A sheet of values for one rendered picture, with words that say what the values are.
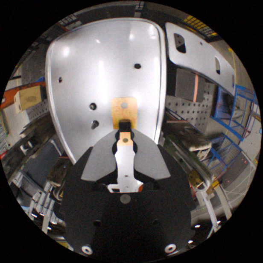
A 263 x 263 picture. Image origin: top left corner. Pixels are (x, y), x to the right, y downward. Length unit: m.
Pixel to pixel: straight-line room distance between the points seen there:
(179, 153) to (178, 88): 0.12
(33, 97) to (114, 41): 0.16
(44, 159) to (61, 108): 0.59
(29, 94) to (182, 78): 0.28
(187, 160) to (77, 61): 0.24
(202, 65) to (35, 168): 0.85
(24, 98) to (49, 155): 0.62
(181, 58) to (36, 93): 0.26
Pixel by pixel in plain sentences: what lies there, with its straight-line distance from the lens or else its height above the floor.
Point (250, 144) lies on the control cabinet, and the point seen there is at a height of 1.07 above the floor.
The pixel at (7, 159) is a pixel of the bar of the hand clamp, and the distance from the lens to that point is 0.20.
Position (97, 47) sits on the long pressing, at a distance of 0.15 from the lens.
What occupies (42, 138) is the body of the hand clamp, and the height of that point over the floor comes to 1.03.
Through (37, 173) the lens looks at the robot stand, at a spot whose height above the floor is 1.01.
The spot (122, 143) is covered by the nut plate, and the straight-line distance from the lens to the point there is 0.15.
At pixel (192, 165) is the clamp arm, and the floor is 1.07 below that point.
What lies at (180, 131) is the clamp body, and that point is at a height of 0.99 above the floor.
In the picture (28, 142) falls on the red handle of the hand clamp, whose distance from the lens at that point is 0.20.
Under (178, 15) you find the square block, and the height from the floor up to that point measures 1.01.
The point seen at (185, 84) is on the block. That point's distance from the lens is 0.19.
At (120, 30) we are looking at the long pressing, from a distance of 0.16.
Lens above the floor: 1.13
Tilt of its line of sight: 60 degrees down
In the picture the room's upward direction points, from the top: 174 degrees clockwise
